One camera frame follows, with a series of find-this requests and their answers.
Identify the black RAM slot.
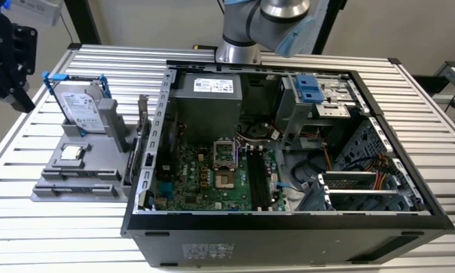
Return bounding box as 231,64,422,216
257,145,270,212
251,145,265,212
246,145,259,212
261,145,275,212

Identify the hard disk in blue carrier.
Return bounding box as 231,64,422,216
42,71,114,136

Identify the silver CPU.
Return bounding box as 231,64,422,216
60,146,86,160

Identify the grey parts rack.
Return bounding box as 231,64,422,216
30,93,153,203

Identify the grey power supply unit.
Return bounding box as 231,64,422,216
171,72,245,143

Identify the green motherboard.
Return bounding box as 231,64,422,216
154,139,290,213

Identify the metal socket cover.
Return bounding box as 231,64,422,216
214,138,238,171

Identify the CPU socket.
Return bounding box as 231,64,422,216
214,169,237,191

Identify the blue plastic drive latch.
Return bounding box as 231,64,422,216
294,73,325,105

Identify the grey metal drive cage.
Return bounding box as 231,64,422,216
275,72,362,150

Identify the black PC case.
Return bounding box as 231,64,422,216
120,59,455,268

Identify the metal disk bay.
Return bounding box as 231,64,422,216
298,170,422,212

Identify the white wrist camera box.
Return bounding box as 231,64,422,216
6,0,64,27

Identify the black upright post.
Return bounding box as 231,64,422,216
311,0,349,55
63,0,103,46

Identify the graphics card with metal bracket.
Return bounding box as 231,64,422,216
123,94,154,187

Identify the thin wire locking lever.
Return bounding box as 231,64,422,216
231,136,241,169

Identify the coiled power cable bundle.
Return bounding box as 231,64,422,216
237,121,285,142

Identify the black looped cable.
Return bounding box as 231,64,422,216
291,158,327,190

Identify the thin orange wire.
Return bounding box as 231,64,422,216
321,143,333,171

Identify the red yellow orange wire bundle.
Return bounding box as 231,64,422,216
372,153,396,191

